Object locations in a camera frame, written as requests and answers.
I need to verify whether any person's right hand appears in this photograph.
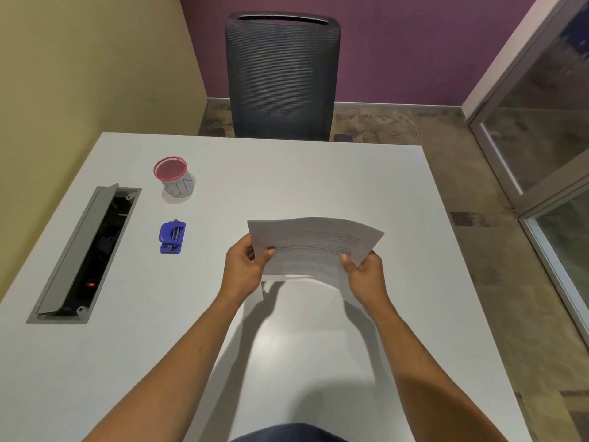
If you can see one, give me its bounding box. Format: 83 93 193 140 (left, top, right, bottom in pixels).
340 250 391 311

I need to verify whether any person's left hand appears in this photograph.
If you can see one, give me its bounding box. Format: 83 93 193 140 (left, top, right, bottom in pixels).
219 234 277 303

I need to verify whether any printed white paper sheet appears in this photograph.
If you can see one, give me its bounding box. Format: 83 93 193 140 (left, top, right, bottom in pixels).
247 217 385 290

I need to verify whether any person's right forearm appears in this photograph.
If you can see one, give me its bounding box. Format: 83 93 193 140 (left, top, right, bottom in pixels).
368 299 509 442

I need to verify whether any person's left forearm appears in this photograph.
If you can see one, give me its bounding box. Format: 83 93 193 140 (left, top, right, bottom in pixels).
82 292 242 442

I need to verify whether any blue hole punch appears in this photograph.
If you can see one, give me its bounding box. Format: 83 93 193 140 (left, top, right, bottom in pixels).
158 220 187 255

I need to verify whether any white cup with red rim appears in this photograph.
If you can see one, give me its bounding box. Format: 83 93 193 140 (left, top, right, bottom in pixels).
153 156 197 200

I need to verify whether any person's dark blue clothing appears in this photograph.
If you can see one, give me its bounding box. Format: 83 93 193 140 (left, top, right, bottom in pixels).
229 423 349 442

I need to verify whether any dark grey mesh office chair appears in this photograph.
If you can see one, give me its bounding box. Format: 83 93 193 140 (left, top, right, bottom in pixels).
199 12 354 143

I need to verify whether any grey table cable box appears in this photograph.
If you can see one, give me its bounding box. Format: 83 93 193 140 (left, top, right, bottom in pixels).
26 183 142 325

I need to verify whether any glass door with white frame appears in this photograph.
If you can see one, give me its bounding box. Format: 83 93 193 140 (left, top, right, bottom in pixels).
461 0 589 348

